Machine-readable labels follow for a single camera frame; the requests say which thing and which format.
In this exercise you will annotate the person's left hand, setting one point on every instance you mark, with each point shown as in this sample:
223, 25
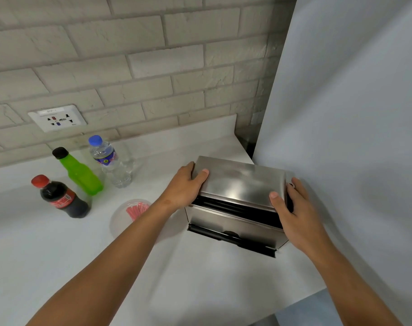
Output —
180, 190

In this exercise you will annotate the person's right hand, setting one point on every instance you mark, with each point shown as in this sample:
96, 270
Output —
301, 224

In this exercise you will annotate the person's left thumb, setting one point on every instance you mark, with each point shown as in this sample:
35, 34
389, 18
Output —
200, 177

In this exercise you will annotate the person's right thumb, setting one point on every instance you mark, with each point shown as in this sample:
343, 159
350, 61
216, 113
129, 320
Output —
278, 203

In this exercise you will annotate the stainless steel dispenser box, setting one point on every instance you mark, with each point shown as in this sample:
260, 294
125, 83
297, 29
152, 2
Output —
243, 186

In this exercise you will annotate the person's right forearm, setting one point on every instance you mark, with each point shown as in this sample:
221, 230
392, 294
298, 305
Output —
348, 288

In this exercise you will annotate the person's left forearm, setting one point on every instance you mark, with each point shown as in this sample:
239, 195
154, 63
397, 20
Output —
117, 261

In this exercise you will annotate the bundle of pink sachets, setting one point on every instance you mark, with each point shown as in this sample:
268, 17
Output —
137, 211

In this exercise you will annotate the clear round plastic container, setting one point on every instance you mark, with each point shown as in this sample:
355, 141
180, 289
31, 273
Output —
122, 222

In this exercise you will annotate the clear water bottle blue cap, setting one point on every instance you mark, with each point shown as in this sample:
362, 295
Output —
110, 162

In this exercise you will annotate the white tall cabinet panel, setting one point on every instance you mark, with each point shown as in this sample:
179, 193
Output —
355, 115

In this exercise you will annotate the green bottle with black cap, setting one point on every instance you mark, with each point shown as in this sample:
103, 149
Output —
80, 174

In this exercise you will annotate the cola bottle with red cap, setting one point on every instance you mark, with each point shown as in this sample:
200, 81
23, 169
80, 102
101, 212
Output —
65, 199

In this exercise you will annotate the white wall power socket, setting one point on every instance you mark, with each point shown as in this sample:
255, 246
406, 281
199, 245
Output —
58, 117

